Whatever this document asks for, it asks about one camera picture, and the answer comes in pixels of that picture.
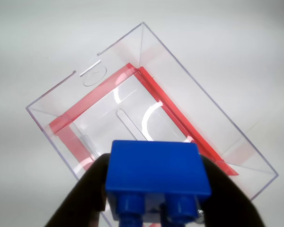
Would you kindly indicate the transparent plastic box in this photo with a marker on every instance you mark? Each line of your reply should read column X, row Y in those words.
column 175, row 78

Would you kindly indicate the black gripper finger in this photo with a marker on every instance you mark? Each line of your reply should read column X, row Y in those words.
column 227, row 203
column 85, row 189

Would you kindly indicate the blue lego brick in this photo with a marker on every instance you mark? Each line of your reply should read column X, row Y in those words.
column 156, row 170

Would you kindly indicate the red tape frame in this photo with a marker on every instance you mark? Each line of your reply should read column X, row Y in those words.
column 165, row 97

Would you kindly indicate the silver cam lock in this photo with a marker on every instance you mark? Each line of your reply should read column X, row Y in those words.
column 200, row 215

